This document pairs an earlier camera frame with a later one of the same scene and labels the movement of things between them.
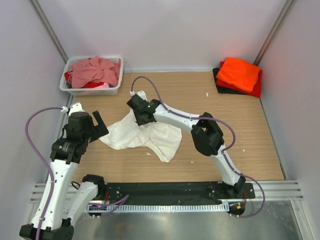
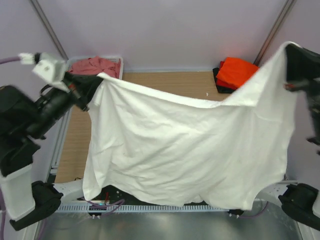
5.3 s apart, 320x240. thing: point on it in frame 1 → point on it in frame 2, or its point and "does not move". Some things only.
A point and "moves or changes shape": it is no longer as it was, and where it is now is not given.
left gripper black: x=100 y=129 → x=84 y=86
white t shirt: x=165 y=139 moves or changes shape
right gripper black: x=139 y=122 → x=300 y=64
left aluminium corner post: x=45 y=21 does not move
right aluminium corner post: x=287 y=5 does not move
